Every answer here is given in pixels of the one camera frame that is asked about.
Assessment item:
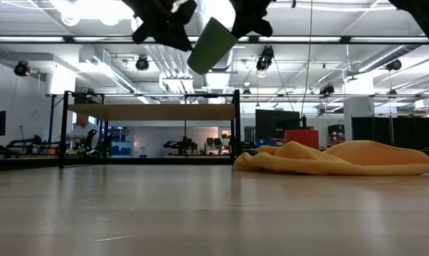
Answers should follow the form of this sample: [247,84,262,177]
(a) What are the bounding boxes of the green plastic cup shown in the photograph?
[186,16,239,75]

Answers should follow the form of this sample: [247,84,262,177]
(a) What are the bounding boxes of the red plastic mug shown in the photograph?
[284,129,319,151]

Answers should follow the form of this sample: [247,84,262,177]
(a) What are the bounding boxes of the black computer monitor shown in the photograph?
[255,109,302,140]

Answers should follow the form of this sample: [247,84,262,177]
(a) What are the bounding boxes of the person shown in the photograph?
[66,113,101,154]

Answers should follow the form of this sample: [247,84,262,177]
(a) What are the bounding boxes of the yellow cloth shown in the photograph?
[233,140,429,176]

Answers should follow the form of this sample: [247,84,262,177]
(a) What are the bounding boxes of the black room partition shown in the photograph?
[351,115,429,150]

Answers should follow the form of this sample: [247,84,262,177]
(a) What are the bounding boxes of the black ceiling camera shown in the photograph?
[319,84,336,97]
[14,60,31,78]
[134,55,150,72]
[385,58,403,73]
[255,45,275,72]

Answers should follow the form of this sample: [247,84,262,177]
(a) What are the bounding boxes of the thin hanging cable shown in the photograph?
[300,0,314,117]

